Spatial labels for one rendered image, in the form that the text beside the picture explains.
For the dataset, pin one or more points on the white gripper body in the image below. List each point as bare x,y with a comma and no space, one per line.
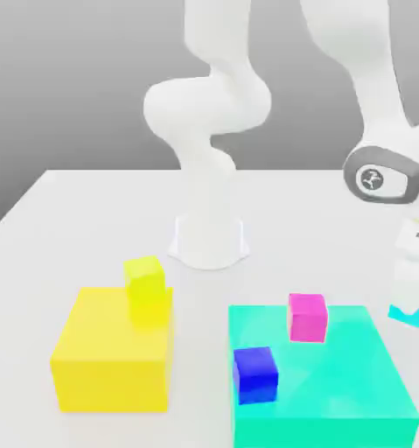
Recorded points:
410,241

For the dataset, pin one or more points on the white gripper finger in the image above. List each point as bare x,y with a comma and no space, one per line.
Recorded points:
408,283

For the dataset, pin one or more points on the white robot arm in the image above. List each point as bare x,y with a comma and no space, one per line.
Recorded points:
209,105

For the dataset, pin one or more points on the small pink cube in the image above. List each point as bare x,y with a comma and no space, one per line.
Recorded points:
307,318

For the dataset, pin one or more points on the small blue cube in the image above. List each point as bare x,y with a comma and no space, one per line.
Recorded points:
256,376

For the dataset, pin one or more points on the small yellow cube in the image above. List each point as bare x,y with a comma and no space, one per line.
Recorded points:
146,290

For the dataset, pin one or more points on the large turquoise box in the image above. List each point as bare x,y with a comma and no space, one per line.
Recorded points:
335,385

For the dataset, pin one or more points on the large yellow box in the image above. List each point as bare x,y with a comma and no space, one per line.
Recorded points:
111,364

